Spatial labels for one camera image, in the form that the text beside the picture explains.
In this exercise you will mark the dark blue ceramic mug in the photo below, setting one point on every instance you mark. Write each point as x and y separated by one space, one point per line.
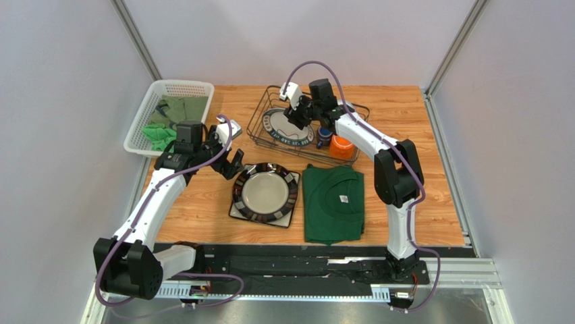
324 137

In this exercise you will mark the round green rimmed plate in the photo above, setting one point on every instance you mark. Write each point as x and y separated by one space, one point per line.
276 124

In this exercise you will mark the aluminium frame post left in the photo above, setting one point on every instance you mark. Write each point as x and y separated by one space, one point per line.
130 25

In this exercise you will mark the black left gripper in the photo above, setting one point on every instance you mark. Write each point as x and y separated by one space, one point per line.
229 169

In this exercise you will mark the olive green cloth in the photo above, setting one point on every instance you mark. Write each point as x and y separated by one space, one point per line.
172 110

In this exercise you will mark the grey wire dish rack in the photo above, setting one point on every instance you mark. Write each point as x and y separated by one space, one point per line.
270 99

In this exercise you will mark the white plastic basket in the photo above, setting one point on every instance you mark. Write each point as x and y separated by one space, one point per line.
135 141

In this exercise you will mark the square floral ceramic plate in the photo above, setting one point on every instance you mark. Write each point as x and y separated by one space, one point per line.
280 220

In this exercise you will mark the aluminium front rail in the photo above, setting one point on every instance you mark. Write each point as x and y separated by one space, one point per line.
445 290

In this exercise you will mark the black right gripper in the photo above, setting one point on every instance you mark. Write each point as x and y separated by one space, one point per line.
295 113

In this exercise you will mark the orange ceramic mug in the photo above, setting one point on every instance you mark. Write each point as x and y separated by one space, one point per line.
340 148

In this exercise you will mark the aluminium frame post right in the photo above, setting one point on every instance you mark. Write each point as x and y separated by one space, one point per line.
438 103

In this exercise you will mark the round black rimmed plate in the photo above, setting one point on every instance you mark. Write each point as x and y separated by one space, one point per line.
265 192

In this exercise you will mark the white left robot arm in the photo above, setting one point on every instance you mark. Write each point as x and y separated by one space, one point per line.
127 263

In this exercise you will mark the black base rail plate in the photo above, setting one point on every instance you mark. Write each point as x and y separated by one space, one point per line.
296 270

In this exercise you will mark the folded dark green t-shirt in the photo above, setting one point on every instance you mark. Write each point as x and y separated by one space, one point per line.
334 204

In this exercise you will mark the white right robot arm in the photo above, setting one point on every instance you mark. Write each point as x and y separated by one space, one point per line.
398 178

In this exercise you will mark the aluminium frame post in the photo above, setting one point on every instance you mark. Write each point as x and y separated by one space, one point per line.
130 25
438 103

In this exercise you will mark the bright green cloth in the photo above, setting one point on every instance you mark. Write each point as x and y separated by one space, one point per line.
159 136

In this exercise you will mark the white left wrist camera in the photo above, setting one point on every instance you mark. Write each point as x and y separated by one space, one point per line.
227 131

